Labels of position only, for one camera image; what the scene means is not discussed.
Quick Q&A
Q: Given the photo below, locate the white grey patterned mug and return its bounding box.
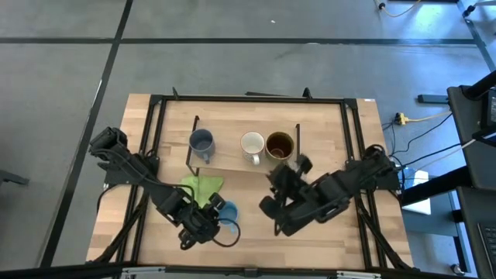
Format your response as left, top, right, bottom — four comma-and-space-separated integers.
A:
239, 131, 266, 167

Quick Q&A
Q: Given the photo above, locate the black table rail frame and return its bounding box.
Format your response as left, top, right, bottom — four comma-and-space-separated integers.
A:
87, 87, 414, 272

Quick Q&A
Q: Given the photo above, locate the green microfibre cloth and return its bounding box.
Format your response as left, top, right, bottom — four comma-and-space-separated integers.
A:
179, 174, 226, 209

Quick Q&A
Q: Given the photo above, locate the orange floor cable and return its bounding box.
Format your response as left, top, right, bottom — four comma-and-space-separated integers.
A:
374, 0, 422, 19

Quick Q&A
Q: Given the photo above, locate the yellow power cord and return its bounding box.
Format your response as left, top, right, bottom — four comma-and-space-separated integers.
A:
406, 110, 453, 123

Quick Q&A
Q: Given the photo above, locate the blue grey floor plate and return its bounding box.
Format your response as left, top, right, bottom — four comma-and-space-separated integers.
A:
417, 94, 450, 105

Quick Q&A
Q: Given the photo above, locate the grey chair leg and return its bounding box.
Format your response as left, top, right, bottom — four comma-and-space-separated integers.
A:
0, 169, 30, 188

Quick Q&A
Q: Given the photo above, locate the black keyboard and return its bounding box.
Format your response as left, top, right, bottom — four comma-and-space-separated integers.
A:
476, 221, 496, 279

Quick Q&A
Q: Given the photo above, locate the light blue mug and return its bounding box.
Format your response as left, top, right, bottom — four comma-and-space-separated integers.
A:
216, 200, 240, 235

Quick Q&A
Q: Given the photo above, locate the green brown glazed mug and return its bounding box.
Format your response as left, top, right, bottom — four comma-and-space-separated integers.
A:
265, 131, 296, 162

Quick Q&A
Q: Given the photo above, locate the white floor box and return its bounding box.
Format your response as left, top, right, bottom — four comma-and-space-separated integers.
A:
401, 167, 432, 216

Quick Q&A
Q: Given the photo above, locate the wooden shelf with black frame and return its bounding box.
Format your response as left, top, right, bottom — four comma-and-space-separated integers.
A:
185, 115, 301, 177

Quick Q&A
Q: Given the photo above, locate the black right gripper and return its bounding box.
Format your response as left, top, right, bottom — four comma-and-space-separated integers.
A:
258, 153, 352, 238

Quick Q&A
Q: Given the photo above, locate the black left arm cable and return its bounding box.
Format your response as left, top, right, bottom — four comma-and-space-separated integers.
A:
208, 218, 242, 249

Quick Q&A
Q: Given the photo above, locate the black camera gantry beam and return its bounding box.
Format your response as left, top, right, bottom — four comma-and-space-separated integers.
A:
0, 262, 496, 279

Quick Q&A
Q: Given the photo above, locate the black workstation cart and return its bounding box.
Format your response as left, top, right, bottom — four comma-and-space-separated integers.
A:
447, 69, 496, 279

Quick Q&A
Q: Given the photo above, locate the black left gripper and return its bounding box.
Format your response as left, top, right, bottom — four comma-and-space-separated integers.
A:
170, 192, 227, 252

